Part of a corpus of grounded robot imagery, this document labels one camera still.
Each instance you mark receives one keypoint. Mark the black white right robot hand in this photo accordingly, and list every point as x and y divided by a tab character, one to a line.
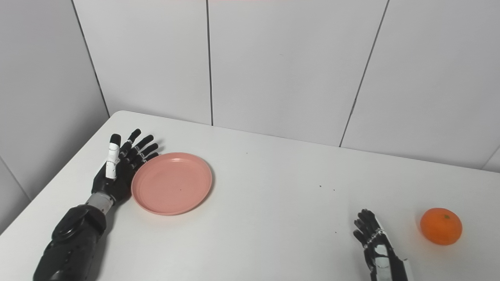
381	257

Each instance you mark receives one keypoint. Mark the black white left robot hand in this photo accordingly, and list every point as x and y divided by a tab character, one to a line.
111	175

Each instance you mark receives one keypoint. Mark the pink round plate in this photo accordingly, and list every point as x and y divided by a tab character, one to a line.
172	183

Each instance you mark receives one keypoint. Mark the orange fruit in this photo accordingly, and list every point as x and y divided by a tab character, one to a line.
441	227

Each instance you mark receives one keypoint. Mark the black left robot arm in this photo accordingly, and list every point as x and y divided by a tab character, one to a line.
74	246

